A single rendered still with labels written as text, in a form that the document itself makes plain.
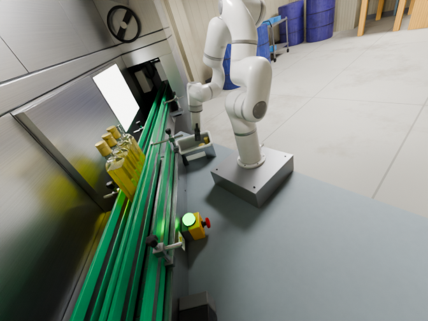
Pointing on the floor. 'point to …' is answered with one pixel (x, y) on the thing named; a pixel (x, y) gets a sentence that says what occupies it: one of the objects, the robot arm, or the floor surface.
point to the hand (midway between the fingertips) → (197, 135)
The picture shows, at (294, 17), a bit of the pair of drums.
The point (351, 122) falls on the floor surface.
